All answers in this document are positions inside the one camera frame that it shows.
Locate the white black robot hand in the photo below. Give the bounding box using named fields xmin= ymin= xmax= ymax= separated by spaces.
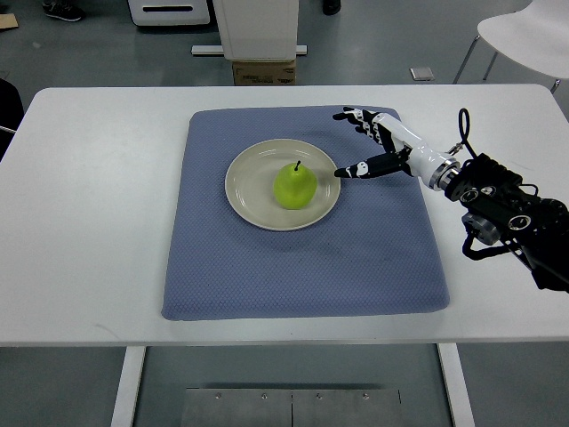
xmin=333 ymin=107 xmax=461 ymax=190

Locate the green pear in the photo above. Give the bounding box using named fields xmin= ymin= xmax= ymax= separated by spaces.
xmin=273 ymin=160 xmax=317 ymax=210

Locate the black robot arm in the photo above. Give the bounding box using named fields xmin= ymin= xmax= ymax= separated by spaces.
xmin=442 ymin=109 xmax=568 ymax=292

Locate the small grey floor plate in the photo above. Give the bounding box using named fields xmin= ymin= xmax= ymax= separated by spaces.
xmin=409 ymin=67 xmax=435 ymax=82

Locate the beige round plate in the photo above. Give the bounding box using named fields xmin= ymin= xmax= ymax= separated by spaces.
xmin=225 ymin=139 xmax=341 ymax=231

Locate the black sneaker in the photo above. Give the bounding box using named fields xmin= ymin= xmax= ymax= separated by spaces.
xmin=322 ymin=0 xmax=341 ymax=16

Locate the white chair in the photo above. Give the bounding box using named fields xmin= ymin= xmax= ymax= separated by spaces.
xmin=453 ymin=0 xmax=568 ymax=93

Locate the cardboard box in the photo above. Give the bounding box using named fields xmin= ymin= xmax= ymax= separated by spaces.
xmin=232 ymin=60 xmax=297 ymax=86

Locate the white cabinet panel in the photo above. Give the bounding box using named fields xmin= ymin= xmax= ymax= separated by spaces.
xmin=191 ymin=0 xmax=308 ymax=62

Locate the white right table leg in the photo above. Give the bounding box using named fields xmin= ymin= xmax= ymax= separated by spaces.
xmin=437 ymin=343 xmax=476 ymax=427

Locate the white table leg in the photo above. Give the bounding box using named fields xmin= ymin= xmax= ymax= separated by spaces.
xmin=437 ymin=343 xmax=476 ymax=427
xmin=110 ymin=346 xmax=146 ymax=427

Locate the white device with slot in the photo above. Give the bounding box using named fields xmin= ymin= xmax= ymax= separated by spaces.
xmin=127 ymin=0 xmax=210 ymax=27

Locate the white left table leg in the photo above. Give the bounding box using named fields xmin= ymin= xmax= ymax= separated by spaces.
xmin=110 ymin=346 xmax=146 ymax=427

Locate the black object at left edge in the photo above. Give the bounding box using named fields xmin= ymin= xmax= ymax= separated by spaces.
xmin=0 ymin=79 xmax=24 ymax=157

